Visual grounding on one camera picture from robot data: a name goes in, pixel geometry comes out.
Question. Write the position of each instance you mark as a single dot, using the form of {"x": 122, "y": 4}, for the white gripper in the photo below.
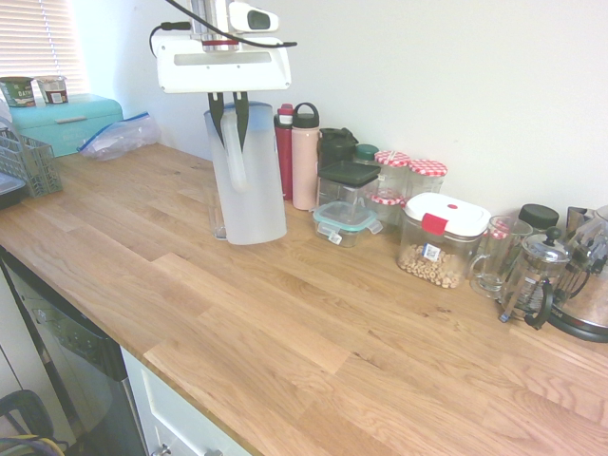
{"x": 223, "y": 76}

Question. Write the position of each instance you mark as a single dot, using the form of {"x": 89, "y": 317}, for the translucent pitcher with blue lid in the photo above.
{"x": 256, "y": 199}

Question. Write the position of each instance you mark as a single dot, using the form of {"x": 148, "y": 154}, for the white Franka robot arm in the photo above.
{"x": 206, "y": 14}

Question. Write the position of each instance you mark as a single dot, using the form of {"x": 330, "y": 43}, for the red water bottle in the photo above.
{"x": 285, "y": 161}

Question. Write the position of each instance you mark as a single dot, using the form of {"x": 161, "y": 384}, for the pink water bottle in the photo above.
{"x": 304, "y": 166}

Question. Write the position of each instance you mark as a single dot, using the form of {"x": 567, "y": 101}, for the black shaker bottle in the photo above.
{"x": 335, "y": 147}

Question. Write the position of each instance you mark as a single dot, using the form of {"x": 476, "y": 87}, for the clear zip plastic bag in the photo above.
{"x": 119, "y": 140}

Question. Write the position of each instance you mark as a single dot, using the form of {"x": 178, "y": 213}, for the clear drinking glass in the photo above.
{"x": 217, "y": 228}

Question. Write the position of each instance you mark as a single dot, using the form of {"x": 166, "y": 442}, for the clear square container black lid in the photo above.
{"x": 349, "y": 173}

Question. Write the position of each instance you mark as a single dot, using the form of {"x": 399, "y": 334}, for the green lid bottle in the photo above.
{"x": 366, "y": 152}

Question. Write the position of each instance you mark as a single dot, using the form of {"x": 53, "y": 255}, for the teal bread box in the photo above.
{"x": 81, "y": 123}

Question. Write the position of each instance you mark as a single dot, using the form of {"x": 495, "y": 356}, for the glass food container teal lid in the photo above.
{"x": 344, "y": 221}

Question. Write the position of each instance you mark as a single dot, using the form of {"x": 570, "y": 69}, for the tall jar red gingham lid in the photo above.
{"x": 392, "y": 159}
{"x": 427, "y": 167}

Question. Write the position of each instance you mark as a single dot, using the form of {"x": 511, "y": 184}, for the small jar red gingham lid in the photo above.
{"x": 385, "y": 199}
{"x": 499, "y": 233}

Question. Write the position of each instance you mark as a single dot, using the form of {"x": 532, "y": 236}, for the white brown oatmeal cup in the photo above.
{"x": 52, "y": 90}

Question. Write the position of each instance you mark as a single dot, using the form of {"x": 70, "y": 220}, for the grey cutlery basket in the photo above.
{"x": 33, "y": 166}

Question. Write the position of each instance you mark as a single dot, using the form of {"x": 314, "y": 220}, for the white window blinds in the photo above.
{"x": 38, "y": 38}

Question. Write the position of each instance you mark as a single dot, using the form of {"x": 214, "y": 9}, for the green oatmeal cup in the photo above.
{"x": 16, "y": 92}

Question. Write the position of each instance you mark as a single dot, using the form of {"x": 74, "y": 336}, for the black dish tray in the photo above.
{"x": 7, "y": 195}

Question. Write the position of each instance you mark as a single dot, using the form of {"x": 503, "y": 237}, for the cereal container white red lid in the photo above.
{"x": 446, "y": 214}

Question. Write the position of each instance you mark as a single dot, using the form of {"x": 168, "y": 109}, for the black steel dishwasher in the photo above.
{"x": 71, "y": 342}

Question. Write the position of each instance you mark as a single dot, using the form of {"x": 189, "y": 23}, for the white cabinet drawer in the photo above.
{"x": 161, "y": 408}

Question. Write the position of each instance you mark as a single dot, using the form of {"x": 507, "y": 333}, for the clear glass mug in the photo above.
{"x": 494, "y": 275}

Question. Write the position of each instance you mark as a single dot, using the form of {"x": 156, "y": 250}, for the jar with black lid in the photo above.
{"x": 539, "y": 216}

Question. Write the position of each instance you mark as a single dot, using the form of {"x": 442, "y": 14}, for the glass French press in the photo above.
{"x": 537, "y": 275}

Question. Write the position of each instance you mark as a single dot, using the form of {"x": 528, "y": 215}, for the stainless steel kettle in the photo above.
{"x": 589, "y": 304}

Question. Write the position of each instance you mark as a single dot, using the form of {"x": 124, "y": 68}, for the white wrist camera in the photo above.
{"x": 252, "y": 16}

